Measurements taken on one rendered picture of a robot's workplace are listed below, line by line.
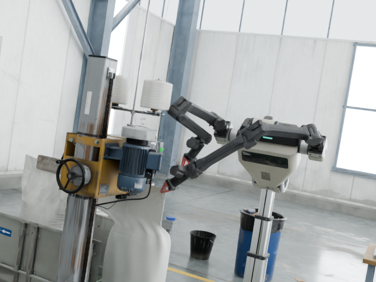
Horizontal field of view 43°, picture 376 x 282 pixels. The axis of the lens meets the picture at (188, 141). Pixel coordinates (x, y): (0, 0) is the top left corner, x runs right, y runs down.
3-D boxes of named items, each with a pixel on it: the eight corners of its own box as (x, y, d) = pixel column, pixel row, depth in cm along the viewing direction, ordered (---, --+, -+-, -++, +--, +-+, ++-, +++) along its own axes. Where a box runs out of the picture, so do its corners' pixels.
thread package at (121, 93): (132, 106, 280) (136, 78, 279) (118, 104, 267) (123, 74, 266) (111, 103, 286) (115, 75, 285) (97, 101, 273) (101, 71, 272)
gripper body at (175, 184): (164, 180, 276) (174, 173, 273) (172, 179, 285) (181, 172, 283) (170, 189, 274) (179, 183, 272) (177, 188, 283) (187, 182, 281)
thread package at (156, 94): (174, 113, 270) (178, 83, 269) (160, 111, 255) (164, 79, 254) (148, 109, 277) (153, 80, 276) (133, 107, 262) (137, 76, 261)
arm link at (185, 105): (189, 99, 259) (177, 91, 265) (175, 121, 261) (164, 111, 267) (227, 121, 296) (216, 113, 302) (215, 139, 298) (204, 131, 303)
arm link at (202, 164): (258, 144, 258) (253, 128, 264) (253, 140, 253) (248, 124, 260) (194, 181, 274) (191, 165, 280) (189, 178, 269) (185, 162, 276)
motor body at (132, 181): (149, 192, 258) (156, 146, 257) (135, 195, 244) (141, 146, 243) (125, 187, 264) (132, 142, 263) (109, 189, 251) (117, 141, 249)
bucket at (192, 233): (216, 257, 539) (220, 234, 538) (206, 263, 512) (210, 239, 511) (193, 250, 552) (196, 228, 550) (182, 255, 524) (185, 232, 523)
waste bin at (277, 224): (281, 275, 509) (291, 215, 506) (268, 288, 463) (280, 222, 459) (239, 263, 529) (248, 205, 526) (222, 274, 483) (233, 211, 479)
